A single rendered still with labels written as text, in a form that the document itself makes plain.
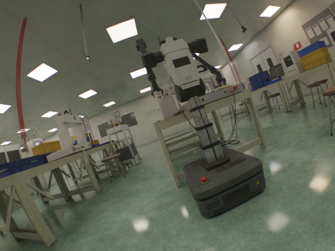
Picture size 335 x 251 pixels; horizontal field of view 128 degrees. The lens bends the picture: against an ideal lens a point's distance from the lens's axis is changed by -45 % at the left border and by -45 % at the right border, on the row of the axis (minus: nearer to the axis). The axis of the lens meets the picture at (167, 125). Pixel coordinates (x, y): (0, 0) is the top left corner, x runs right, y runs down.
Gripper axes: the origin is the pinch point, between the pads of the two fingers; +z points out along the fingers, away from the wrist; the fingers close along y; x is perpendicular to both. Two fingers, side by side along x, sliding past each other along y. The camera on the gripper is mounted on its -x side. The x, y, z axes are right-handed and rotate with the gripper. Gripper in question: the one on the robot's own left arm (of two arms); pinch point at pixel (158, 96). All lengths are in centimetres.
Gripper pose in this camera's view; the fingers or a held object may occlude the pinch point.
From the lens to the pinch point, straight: 177.9
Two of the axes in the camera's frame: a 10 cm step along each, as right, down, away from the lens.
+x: 2.0, 4.7, -8.6
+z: 2.8, 8.1, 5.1
